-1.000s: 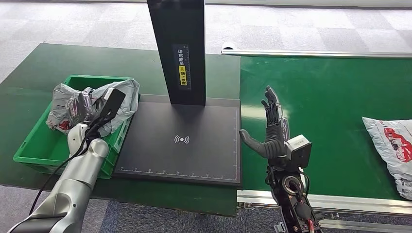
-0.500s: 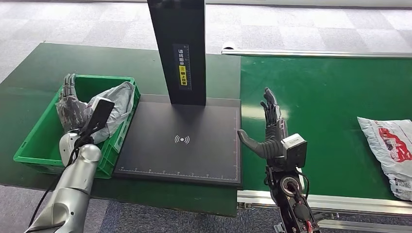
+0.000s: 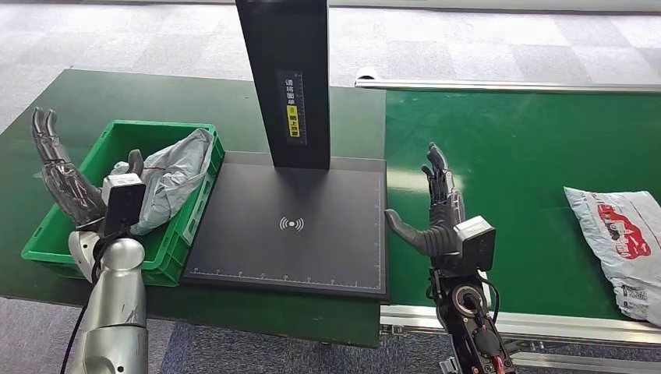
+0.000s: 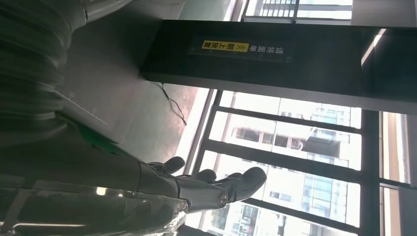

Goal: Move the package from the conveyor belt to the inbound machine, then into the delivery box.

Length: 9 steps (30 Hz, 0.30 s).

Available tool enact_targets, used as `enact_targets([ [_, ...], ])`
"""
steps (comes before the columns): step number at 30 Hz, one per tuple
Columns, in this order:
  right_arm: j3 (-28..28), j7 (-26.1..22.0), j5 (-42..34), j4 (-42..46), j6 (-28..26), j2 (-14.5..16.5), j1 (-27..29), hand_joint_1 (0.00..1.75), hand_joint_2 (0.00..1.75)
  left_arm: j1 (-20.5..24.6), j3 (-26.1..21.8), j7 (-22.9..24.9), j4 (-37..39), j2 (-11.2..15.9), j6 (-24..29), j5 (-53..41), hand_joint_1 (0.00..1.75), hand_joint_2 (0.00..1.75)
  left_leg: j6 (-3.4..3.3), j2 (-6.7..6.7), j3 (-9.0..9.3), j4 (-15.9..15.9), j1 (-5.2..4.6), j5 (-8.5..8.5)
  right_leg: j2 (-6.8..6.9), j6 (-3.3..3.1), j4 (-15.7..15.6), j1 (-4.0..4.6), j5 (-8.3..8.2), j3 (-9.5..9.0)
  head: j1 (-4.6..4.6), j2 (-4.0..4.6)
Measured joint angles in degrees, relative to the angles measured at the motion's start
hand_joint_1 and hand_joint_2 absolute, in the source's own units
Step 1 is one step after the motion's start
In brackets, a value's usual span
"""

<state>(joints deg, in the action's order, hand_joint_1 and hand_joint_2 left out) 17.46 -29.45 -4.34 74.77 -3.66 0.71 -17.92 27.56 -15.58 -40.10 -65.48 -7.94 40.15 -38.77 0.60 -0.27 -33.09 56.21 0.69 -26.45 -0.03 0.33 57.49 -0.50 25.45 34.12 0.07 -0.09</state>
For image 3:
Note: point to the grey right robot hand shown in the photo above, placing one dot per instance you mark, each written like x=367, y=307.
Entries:
x=439, y=232

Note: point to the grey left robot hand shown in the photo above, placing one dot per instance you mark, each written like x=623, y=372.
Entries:
x=67, y=186

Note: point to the grey mailer package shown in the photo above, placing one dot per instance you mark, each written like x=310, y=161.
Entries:
x=619, y=232
x=175, y=175

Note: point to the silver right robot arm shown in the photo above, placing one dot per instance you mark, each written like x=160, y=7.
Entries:
x=472, y=320

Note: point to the green conveyor belt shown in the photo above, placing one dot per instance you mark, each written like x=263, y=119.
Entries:
x=516, y=144

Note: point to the black inbound scanner machine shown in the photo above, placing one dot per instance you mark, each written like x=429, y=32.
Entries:
x=310, y=232

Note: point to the flat grey mailer package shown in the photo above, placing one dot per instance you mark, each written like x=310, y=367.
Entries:
x=619, y=232

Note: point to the green plastic crate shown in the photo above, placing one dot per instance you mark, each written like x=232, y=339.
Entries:
x=196, y=227

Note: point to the dark green table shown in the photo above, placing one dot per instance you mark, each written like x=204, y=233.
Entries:
x=232, y=118

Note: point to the black yellow label sticker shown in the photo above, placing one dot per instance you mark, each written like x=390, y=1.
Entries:
x=293, y=106

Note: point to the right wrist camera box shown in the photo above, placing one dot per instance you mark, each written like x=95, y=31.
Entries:
x=475, y=242

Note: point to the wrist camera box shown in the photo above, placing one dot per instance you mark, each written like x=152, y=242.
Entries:
x=475, y=242
x=124, y=201

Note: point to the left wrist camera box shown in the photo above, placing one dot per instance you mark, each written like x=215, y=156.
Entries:
x=124, y=201

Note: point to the wide silver conveyor frame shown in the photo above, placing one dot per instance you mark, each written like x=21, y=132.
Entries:
x=413, y=317

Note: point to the thin silver conveyor rail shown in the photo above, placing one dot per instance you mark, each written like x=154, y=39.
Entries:
x=490, y=85

